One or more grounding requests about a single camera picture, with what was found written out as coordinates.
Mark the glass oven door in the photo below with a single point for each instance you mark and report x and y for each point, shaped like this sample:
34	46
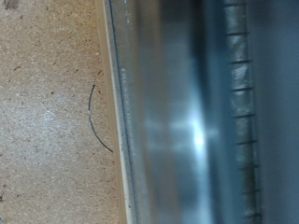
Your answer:
174	93

